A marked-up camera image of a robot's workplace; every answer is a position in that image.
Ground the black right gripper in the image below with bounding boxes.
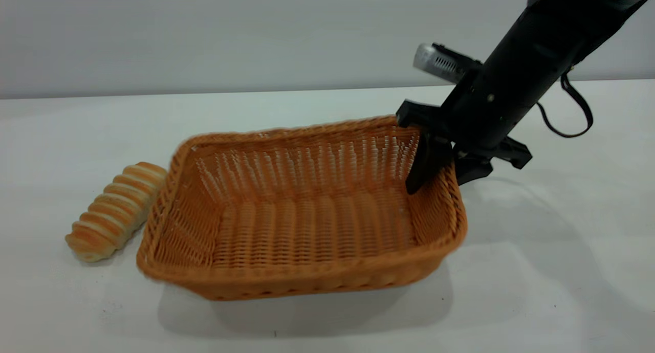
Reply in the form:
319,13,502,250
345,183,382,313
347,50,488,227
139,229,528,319
397,61,533,195

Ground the orange woven wicker basket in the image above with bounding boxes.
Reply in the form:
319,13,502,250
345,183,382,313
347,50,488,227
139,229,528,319
136,115,468,301

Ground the striped long bread roll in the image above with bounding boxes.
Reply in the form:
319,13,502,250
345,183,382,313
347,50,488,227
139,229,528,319
65,162,168,263

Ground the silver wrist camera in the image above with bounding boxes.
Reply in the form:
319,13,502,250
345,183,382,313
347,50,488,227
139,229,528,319
413,42,484,85

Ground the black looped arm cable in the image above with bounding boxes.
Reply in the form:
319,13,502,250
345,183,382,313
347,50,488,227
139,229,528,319
535,72,594,139

